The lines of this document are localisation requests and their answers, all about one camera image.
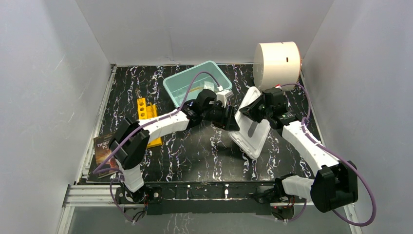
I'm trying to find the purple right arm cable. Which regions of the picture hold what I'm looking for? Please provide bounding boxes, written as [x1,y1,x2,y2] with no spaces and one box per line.
[279,82,377,227]

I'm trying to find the teal plastic bin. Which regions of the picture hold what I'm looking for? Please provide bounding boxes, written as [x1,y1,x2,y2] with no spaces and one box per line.
[163,60,232,108]

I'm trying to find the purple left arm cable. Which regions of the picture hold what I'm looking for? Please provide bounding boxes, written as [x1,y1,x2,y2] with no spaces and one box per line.
[93,71,223,223]

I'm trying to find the white plastic lid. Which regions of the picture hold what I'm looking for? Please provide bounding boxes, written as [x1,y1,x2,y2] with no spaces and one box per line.
[227,86,272,160]

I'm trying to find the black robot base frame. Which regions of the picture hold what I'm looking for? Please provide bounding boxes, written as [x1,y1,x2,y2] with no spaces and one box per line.
[114,181,304,218]

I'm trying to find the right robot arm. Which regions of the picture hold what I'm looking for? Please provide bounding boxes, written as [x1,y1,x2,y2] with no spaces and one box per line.
[236,86,358,213]

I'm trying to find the cream cylindrical drum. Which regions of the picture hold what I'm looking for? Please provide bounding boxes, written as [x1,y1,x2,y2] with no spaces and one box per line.
[253,41,301,91]

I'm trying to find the yellow test tube rack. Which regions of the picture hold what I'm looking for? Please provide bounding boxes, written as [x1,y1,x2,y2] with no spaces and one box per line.
[136,97,163,149]

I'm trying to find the dark picture book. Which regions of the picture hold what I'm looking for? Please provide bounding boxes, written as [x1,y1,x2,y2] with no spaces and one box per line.
[92,132,119,178]

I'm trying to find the white paper packet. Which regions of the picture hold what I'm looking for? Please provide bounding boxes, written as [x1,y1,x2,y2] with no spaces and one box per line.
[204,81,215,91]

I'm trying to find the tan rubber tube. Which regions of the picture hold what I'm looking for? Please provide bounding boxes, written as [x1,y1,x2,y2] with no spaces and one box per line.
[189,86,204,92]

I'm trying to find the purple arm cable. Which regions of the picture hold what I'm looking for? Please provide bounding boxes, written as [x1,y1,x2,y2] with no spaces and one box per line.
[93,71,223,223]
[279,82,377,227]

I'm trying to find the aluminium rail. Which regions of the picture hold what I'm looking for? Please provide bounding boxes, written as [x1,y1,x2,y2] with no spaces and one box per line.
[63,181,303,207]

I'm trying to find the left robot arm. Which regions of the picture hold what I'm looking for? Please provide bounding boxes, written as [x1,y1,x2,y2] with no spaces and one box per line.
[109,89,240,203]

